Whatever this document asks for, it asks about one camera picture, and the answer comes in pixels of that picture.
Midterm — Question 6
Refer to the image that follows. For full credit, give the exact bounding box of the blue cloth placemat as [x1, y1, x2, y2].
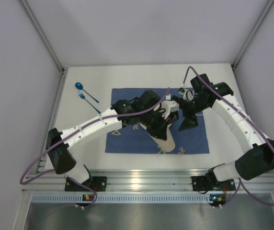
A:
[105, 88, 209, 155]

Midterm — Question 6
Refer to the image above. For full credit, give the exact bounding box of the aluminium frame post right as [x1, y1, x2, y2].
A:
[231, 0, 274, 70]

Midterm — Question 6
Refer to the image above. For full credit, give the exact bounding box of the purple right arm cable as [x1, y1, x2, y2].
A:
[182, 66, 274, 207]

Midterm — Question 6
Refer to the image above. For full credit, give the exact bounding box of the aluminium frame post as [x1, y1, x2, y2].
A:
[231, 0, 274, 70]
[18, 0, 64, 73]

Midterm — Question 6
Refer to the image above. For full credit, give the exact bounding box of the perforated cable duct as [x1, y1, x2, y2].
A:
[31, 194, 226, 204]

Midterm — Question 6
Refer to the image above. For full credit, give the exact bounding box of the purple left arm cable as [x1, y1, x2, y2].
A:
[19, 87, 171, 208]

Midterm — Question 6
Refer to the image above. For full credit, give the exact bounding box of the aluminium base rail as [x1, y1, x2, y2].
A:
[22, 153, 274, 194]

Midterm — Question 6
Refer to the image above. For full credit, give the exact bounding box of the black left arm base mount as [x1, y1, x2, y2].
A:
[64, 176, 107, 192]

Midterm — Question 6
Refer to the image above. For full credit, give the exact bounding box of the aluminium frame post left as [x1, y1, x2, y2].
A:
[18, 0, 64, 73]

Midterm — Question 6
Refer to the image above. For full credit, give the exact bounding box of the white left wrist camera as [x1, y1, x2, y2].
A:
[154, 93, 179, 120]

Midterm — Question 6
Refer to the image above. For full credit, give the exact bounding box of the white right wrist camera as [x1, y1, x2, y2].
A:
[179, 87, 195, 101]

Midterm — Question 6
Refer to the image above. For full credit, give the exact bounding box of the blue metallic fork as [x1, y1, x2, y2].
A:
[77, 91, 101, 114]

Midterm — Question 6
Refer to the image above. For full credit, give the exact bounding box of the blue metallic spoon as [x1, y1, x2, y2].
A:
[75, 82, 99, 103]

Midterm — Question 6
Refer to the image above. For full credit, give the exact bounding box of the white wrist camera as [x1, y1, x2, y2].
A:
[154, 93, 179, 120]
[179, 87, 195, 101]

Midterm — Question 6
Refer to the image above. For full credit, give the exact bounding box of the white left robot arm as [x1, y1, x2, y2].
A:
[46, 90, 180, 184]

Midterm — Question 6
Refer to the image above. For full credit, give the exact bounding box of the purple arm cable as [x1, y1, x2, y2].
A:
[19, 87, 171, 208]
[182, 66, 274, 207]

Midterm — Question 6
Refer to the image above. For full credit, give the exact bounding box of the cream round plate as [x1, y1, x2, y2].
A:
[151, 127, 175, 152]

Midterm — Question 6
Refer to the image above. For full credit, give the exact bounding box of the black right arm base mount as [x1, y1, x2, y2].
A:
[191, 175, 225, 194]

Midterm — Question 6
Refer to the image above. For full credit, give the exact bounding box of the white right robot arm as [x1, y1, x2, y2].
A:
[171, 74, 274, 187]

